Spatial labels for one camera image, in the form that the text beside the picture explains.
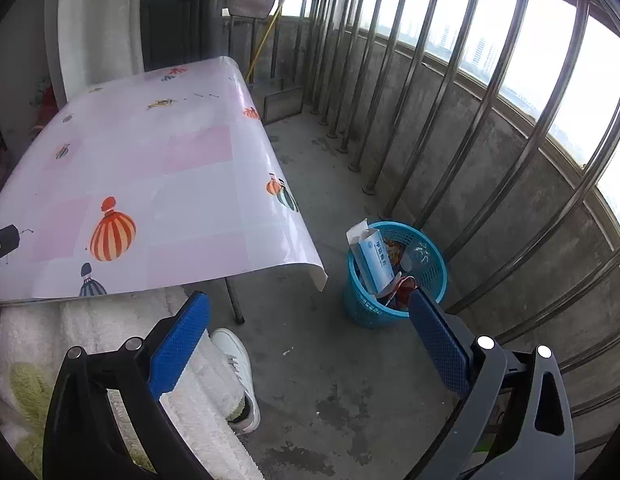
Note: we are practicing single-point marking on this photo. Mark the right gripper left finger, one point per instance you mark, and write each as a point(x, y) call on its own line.
point(81, 437)

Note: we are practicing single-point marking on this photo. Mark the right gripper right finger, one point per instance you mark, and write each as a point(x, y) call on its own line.
point(512, 420)

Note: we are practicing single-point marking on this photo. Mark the white blue carton box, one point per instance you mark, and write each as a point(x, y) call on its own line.
point(370, 252)

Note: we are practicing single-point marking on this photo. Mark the red white snack bag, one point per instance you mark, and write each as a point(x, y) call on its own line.
point(402, 289)

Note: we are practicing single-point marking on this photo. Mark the white fluffy trouser leg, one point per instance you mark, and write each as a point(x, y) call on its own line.
point(34, 339)

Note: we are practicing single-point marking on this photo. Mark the white sneaker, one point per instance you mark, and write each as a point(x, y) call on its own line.
point(237, 355)

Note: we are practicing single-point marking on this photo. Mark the blue plastic waste basket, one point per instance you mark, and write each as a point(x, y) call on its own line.
point(414, 255)

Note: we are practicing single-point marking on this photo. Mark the dark green door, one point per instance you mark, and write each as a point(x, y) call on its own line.
point(176, 32)

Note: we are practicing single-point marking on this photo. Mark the framed panel on floor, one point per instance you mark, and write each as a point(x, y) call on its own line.
point(282, 104)

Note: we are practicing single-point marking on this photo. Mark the metal balcony railing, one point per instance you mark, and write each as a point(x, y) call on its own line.
point(520, 195)

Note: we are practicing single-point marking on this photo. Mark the yellow broom handle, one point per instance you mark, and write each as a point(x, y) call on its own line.
point(256, 51)

